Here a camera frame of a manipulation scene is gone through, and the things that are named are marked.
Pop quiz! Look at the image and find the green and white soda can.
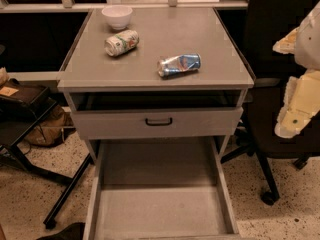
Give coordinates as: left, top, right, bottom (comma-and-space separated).
105, 30, 139, 57

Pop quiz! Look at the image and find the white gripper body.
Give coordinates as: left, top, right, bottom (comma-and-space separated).
294, 2, 320, 70

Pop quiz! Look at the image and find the blue silver redbull can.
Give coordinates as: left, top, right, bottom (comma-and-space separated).
157, 54, 201, 78

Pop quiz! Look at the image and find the closed grey upper drawer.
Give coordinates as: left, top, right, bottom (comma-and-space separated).
72, 108, 243, 140

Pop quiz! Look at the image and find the yellow sticky note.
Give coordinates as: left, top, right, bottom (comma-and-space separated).
0, 86, 18, 96

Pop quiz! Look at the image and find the black drawer handle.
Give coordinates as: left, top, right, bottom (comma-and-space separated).
145, 117, 173, 127

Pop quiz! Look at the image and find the black office chair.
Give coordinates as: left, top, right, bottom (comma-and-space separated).
218, 0, 320, 205

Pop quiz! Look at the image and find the brown bag on floor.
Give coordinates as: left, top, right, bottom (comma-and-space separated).
24, 105, 75, 147

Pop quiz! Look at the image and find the white ceramic bowl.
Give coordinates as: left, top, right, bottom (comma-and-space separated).
102, 5, 133, 30

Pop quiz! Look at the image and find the dark object on floor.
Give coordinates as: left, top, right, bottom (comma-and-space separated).
37, 222, 85, 240

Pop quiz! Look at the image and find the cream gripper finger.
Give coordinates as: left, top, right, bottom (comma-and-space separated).
274, 70, 320, 139
273, 28, 298, 54

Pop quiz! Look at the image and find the grey drawer cabinet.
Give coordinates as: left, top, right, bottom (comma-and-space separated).
56, 6, 255, 240

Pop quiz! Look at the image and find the open grey middle drawer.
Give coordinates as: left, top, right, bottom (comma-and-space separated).
83, 138, 240, 240

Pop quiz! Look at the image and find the black side table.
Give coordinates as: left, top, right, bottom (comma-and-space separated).
0, 79, 92, 229

